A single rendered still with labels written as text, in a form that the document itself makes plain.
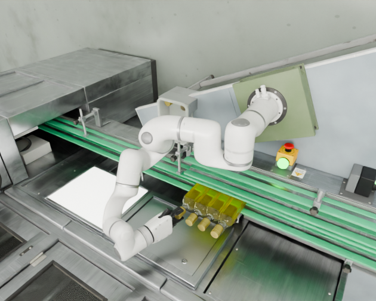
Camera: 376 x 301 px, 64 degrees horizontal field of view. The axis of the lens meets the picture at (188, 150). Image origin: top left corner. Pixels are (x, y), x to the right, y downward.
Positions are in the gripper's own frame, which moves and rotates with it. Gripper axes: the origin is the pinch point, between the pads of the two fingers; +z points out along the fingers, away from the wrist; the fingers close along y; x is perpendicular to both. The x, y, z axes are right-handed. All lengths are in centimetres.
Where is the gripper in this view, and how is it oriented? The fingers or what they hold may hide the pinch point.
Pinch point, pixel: (178, 214)
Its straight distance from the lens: 127.0
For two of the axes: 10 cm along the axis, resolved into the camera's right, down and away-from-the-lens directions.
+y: -0.1, -8.4, -5.5
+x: -6.7, -4.1, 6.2
